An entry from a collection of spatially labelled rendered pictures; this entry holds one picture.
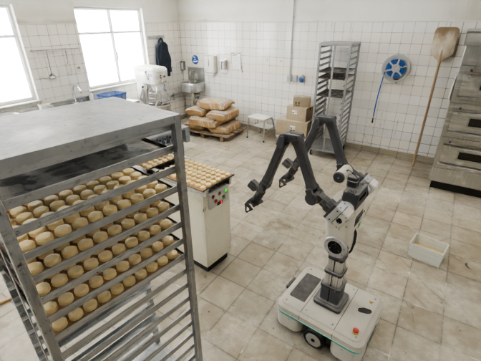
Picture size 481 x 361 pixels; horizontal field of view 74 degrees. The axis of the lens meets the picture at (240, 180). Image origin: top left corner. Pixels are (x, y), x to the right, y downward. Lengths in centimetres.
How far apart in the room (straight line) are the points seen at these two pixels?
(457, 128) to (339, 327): 324
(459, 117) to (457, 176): 81
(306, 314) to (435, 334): 104
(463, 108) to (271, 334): 359
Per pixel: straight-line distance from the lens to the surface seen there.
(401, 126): 604
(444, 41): 577
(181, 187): 134
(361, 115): 612
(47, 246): 119
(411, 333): 299
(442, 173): 515
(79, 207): 117
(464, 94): 484
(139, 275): 150
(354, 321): 255
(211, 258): 307
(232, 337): 268
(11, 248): 111
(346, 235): 212
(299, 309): 253
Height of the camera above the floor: 213
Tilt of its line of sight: 27 degrees down
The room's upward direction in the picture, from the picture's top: straight up
